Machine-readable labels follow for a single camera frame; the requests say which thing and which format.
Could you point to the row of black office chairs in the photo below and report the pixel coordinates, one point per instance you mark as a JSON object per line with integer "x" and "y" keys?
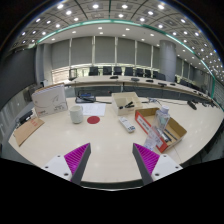
{"x": 117, "y": 70}

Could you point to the white printed paper carton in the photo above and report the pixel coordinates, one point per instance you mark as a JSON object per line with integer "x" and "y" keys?
{"x": 50, "y": 100}

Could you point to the white ceramic mug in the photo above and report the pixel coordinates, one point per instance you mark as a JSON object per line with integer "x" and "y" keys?
{"x": 76, "y": 114}

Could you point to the white remote control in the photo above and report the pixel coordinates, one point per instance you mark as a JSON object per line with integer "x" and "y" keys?
{"x": 127, "y": 124}

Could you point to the flat brown cardboard piece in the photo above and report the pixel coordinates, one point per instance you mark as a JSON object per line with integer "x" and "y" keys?
{"x": 27, "y": 130}

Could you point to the open brown cardboard box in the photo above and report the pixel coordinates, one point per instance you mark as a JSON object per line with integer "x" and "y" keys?
{"x": 176, "y": 131}

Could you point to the beige desk organizer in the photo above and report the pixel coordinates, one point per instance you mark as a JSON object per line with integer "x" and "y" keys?
{"x": 117, "y": 106}

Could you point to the flat round red coaster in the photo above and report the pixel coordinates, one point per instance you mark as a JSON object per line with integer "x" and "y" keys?
{"x": 93, "y": 120}

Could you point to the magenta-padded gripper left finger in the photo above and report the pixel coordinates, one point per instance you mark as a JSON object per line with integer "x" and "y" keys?
{"x": 77, "y": 159}

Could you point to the black tabletop microphone base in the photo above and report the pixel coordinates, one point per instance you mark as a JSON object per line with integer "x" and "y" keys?
{"x": 192, "y": 105}

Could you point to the group of ceiling lights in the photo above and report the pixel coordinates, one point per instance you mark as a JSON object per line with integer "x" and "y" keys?
{"x": 124, "y": 6}

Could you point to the white paper sheet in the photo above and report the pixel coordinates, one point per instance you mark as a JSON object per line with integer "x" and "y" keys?
{"x": 93, "y": 109}

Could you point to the black desk device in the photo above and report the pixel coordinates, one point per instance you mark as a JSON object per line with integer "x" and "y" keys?
{"x": 85, "y": 98}

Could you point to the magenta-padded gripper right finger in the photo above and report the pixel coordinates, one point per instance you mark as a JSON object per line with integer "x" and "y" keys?
{"x": 146, "y": 159}

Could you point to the clear plastic water bottle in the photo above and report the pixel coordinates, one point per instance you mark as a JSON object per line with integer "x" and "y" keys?
{"x": 160, "y": 121}

